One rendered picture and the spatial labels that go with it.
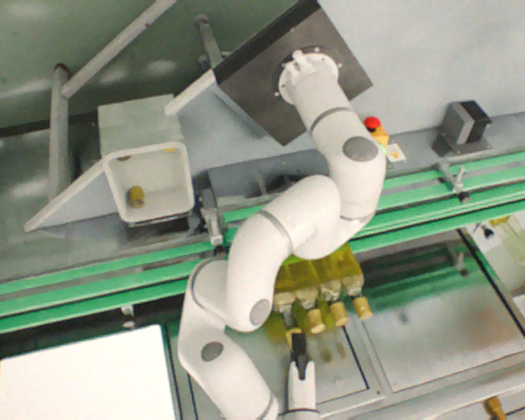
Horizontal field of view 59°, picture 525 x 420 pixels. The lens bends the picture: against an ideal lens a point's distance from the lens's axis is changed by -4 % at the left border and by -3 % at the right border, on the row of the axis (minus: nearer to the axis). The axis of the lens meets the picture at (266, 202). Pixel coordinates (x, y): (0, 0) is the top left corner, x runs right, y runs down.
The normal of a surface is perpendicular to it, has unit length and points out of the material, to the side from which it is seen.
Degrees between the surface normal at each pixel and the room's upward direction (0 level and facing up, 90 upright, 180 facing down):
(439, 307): 90
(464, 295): 90
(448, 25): 0
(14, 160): 90
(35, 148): 90
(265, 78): 1
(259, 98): 1
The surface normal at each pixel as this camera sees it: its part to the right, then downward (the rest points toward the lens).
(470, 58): 0.27, 0.74
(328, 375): 0.01, -0.65
